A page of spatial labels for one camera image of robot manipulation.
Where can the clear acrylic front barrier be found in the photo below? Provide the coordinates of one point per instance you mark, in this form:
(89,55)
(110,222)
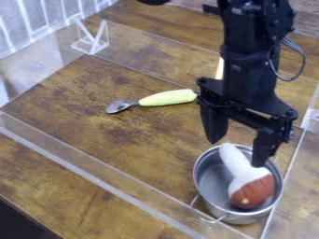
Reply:
(139,194)

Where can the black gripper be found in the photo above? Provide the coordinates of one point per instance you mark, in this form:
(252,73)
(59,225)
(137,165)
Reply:
(269,115)

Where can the red and white toy mushroom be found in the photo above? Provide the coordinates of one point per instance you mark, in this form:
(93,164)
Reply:
(253,185)

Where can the clear acrylic right barrier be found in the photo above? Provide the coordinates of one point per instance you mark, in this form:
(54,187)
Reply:
(294,219)

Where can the clear acrylic triangular bracket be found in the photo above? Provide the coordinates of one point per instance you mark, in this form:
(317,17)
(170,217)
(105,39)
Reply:
(91,44)

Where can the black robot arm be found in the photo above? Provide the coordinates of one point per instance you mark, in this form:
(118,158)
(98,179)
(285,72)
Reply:
(257,25)

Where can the spoon with yellow-green handle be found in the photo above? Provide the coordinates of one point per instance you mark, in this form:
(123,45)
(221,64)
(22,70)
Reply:
(163,98)

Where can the black strip on table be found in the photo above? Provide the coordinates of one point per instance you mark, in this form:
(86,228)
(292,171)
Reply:
(210,9)

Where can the silver metal pot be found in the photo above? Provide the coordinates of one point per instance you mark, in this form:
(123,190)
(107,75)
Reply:
(213,178)

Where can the clear acrylic barrier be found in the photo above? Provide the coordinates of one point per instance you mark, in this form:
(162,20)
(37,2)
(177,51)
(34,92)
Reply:
(139,194)
(294,219)

